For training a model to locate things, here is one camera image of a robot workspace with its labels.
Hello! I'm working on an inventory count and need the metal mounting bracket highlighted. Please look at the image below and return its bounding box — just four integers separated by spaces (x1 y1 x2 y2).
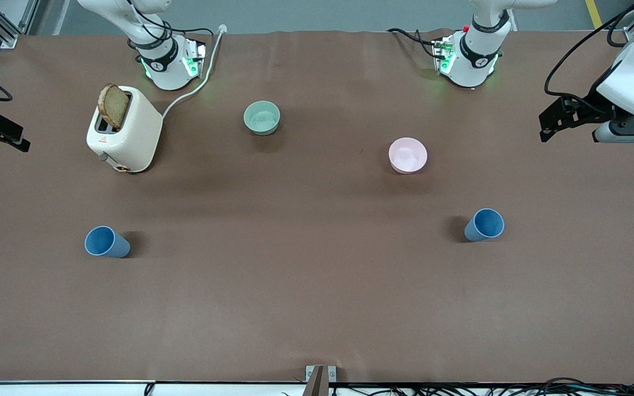
305 365 337 396

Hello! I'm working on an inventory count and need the dark camera pole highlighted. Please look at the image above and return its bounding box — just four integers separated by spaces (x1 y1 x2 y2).
307 367 326 396

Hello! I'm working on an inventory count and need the blue plastic cup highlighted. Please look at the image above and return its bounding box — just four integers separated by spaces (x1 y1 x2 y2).
85 226 130 258
464 208 505 242

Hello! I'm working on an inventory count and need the brown table cover sheet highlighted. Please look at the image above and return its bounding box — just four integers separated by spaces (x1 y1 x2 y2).
0 30 634 384

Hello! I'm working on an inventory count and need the pink bowl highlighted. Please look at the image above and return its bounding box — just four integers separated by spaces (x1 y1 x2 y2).
389 137 428 174

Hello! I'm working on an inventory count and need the cream white toaster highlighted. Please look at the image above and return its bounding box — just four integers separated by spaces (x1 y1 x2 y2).
86 85 163 173

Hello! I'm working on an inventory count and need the black cable tangle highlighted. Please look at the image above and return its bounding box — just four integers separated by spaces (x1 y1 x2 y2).
328 377 634 396

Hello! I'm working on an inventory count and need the white toaster power cable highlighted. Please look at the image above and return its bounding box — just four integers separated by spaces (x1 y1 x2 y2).
161 25 228 119

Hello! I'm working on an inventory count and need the interface box with green lights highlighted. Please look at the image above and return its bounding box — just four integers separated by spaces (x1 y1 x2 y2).
182 41 207 79
433 36 456 76

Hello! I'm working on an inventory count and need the green bowl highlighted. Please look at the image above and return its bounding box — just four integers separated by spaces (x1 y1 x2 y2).
243 100 281 136

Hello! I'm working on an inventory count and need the brown bread slice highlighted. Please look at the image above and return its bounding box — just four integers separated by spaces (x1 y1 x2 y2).
98 84 130 130

